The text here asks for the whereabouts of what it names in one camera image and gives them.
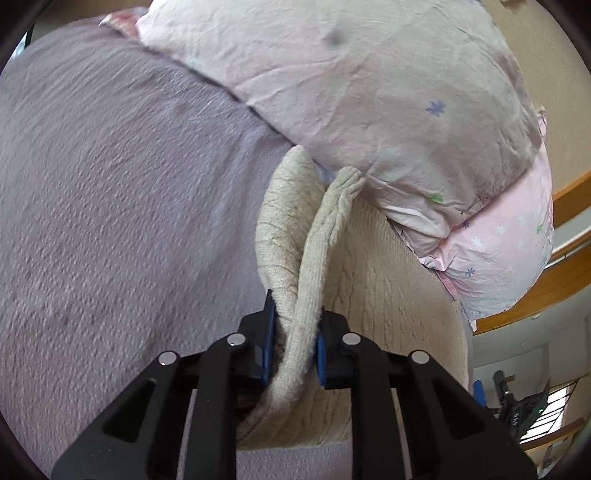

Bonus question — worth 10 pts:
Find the beige cable knit sweater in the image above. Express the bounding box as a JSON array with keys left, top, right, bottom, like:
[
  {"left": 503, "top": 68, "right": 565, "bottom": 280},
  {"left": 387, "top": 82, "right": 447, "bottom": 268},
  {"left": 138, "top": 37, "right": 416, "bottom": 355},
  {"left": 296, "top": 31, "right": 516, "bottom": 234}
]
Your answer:
[{"left": 238, "top": 146, "right": 469, "bottom": 450}]

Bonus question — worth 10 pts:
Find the wooden stair railing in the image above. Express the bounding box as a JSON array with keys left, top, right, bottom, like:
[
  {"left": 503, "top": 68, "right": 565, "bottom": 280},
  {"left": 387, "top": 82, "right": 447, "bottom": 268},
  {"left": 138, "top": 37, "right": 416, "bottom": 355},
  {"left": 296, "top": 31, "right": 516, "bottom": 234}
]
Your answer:
[{"left": 519, "top": 375, "right": 590, "bottom": 467}]

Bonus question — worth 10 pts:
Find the right pink floral pillow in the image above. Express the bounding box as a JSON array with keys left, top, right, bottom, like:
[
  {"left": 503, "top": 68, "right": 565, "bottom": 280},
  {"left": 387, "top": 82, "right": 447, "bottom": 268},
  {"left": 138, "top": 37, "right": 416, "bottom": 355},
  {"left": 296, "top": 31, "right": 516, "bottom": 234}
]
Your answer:
[{"left": 417, "top": 108, "right": 555, "bottom": 324}]

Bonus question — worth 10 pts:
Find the pink floral pillow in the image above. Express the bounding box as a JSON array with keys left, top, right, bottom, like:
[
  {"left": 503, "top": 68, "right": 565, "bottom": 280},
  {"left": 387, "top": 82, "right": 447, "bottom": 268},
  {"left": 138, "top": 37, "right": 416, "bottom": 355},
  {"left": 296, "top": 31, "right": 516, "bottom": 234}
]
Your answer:
[
  {"left": 135, "top": 0, "right": 542, "bottom": 236},
  {"left": 417, "top": 108, "right": 555, "bottom": 324}
]

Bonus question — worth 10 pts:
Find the lavender bed sheet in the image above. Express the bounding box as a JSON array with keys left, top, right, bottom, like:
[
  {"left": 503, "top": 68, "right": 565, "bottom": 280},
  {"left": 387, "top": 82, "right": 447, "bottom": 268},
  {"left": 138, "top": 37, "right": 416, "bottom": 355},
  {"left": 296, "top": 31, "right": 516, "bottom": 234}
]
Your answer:
[{"left": 0, "top": 15, "right": 357, "bottom": 480}]

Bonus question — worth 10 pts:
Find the left pink floral pillow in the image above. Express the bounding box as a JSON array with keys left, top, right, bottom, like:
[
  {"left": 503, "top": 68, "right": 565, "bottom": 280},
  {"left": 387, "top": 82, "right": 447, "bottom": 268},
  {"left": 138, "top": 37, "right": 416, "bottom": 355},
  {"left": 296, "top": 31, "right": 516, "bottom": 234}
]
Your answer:
[{"left": 135, "top": 0, "right": 542, "bottom": 236}]

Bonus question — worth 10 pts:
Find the wooden headboard frame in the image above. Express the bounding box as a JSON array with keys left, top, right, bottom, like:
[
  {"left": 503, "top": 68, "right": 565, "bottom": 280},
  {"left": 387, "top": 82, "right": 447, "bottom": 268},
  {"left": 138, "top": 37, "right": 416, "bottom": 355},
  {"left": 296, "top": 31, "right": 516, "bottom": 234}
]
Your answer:
[{"left": 476, "top": 172, "right": 590, "bottom": 335}]

